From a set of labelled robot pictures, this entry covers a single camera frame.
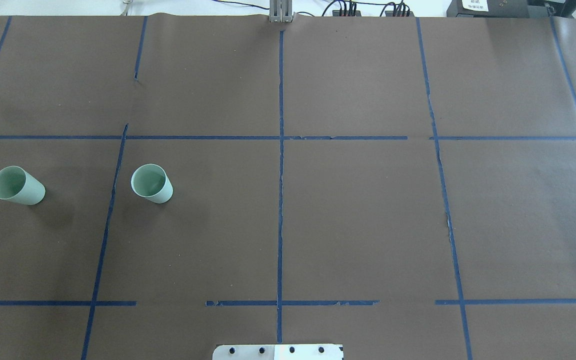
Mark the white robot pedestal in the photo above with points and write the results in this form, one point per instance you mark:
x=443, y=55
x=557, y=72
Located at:
x=302, y=351

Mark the mint green cup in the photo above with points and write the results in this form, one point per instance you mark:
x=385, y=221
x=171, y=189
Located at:
x=20, y=187
x=150, y=181

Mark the orange black power strip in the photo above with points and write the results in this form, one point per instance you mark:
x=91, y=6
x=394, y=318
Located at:
x=347, y=9

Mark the brown paper table cover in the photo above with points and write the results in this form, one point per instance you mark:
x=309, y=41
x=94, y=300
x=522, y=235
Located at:
x=405, y=188

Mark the black desktop computer box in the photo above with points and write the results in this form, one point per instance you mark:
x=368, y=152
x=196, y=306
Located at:
x=520, y=9

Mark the aluminium frame post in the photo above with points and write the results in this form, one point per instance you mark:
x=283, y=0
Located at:
x=281, y=11

